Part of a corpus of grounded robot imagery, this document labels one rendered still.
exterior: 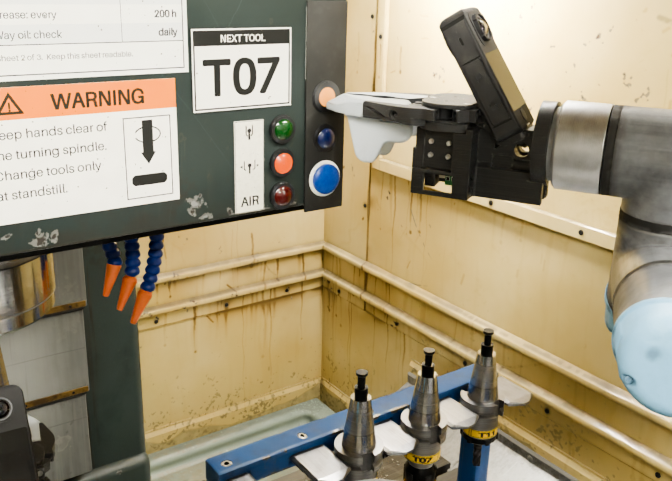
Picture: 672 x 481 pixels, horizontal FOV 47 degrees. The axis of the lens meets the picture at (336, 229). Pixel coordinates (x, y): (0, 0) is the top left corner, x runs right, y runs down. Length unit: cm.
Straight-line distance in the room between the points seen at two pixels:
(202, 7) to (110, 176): 16
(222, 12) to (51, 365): 89
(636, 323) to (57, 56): 46
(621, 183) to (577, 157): 4
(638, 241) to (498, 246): 96
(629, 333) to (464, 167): 22
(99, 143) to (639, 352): 43
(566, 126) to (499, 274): 99
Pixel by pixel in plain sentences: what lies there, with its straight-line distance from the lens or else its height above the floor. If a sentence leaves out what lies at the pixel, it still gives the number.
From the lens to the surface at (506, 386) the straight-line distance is 120.
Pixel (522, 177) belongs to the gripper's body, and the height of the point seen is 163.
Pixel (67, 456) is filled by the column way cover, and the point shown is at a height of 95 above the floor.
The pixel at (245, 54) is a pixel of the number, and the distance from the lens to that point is 70.
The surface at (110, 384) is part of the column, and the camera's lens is 154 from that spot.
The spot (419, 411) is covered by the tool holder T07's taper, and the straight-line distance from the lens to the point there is 105.
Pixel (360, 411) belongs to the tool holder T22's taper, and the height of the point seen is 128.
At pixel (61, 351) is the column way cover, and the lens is 143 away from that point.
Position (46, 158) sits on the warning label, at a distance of 65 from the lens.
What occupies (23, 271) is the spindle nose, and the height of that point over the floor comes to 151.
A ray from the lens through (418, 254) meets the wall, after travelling 180.
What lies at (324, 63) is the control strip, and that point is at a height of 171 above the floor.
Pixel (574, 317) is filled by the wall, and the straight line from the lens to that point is 151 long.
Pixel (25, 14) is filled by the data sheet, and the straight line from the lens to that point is 63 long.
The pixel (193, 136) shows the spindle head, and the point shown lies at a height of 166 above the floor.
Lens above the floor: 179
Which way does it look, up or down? 18 degrees down
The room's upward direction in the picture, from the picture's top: 2 degrees clockwise
